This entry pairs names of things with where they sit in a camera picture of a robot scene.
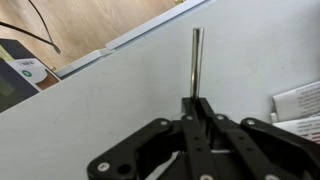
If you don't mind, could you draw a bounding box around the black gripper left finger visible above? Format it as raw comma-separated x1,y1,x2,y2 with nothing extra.
87,98,218,180

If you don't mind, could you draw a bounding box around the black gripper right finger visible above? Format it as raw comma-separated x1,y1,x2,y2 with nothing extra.
197,98,320,180

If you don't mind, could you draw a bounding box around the silver metal spoon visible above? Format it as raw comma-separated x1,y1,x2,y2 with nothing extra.
190,28,204,101

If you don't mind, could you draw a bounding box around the white tv stand cabinet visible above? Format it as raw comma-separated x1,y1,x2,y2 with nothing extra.
0,0,320,180

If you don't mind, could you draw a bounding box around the black open cabinet door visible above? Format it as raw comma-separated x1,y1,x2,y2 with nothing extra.
0,38,61,112

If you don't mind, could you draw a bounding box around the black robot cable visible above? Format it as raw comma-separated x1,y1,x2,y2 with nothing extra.
0,0,62,55

